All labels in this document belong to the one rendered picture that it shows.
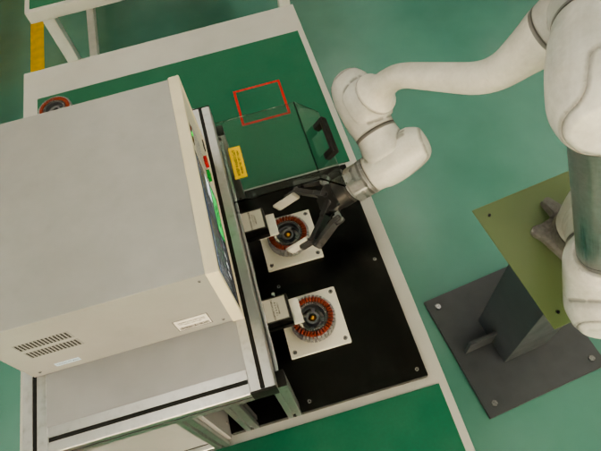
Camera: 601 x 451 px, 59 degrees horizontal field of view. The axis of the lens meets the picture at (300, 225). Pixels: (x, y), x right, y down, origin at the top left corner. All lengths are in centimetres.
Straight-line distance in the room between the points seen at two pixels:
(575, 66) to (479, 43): 237
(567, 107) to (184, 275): 57
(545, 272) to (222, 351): 86
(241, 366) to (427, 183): 168
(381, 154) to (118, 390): 73
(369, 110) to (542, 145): 158
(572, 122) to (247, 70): 133
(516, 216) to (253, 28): 113
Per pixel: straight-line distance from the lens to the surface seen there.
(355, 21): 323
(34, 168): 106
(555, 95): 77
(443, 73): 110
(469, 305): 221
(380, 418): 130
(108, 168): 99
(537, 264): 149
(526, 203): 158
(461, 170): 254
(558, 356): 222
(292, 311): 124
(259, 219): 131
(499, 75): 102
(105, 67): 210
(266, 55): 194
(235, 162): 124
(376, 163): 124
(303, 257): 141
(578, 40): 79
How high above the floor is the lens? 203
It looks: 59 degrees down
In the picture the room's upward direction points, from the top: 11 degrees counter-clockwise
